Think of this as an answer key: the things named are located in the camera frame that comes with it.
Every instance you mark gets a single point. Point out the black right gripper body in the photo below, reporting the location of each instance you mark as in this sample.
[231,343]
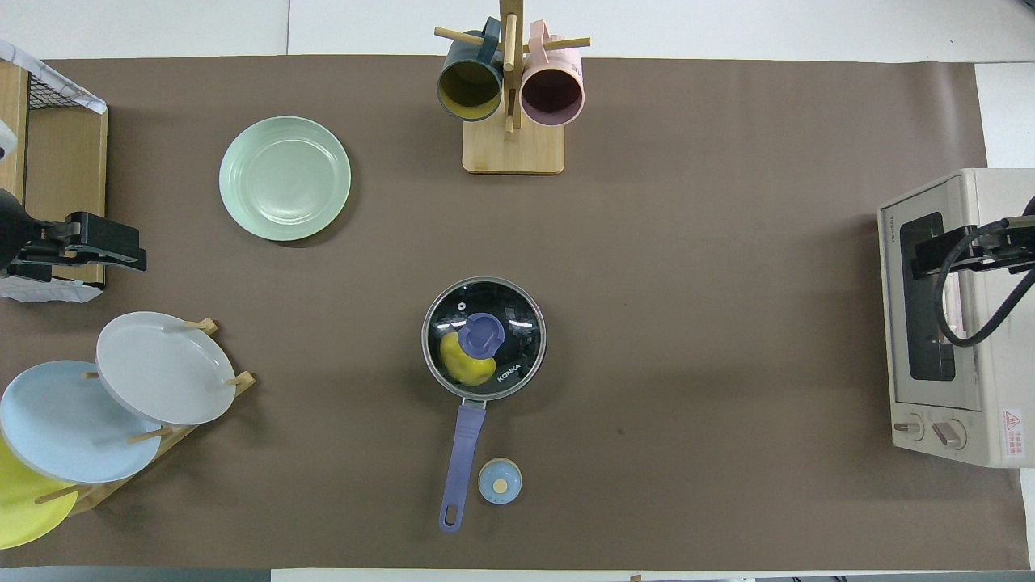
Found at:
[1011,255]

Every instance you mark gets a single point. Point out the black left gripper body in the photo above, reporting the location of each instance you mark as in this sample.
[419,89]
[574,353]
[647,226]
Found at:
[77,234]

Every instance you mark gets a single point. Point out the yellow lemon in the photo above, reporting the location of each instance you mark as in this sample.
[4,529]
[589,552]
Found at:
[465,372]

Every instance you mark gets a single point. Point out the glass lid blue knob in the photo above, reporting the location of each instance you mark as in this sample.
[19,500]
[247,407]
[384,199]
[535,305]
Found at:
[517,323]

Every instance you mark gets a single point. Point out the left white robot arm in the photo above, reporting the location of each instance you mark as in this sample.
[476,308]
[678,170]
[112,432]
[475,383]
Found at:
[12,230]

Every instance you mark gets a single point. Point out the grey plate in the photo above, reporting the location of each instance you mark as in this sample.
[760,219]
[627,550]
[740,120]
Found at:
[162,368]

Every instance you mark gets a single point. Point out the light green plate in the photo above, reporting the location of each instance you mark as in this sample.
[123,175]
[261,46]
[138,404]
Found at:
[283,178]

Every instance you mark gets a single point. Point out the light blue plate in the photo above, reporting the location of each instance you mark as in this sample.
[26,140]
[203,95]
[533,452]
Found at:
[65,428]

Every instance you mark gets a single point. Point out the wooden plate rack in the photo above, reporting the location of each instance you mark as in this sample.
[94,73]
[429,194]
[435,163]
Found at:
[93,495]

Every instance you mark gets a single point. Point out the yellow plate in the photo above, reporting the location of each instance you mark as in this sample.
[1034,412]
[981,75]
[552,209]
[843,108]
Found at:
[24,517]

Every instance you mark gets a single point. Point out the wooden board shelf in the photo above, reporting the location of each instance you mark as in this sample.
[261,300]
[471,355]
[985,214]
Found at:
[69,162]

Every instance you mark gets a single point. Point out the beige toaster oven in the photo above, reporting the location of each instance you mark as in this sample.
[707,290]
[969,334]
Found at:
[999,388]

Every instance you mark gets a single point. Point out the white patterned cloth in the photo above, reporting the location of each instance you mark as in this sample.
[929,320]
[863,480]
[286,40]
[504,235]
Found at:
[48,69]

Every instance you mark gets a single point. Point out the brown table mat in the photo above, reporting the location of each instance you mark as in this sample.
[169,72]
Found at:
[728,404]

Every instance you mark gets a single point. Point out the dark teal mug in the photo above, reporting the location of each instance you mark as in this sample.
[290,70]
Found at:
[469,85]

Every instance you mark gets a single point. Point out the wooden mug tree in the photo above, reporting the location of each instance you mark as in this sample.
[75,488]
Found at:
[513,153]

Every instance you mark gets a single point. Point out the pink ribbed mug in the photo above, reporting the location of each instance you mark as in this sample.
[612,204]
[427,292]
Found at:
[552,97]

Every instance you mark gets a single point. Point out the small blue round timer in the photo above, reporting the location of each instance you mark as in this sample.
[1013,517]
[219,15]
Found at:
[500,485]

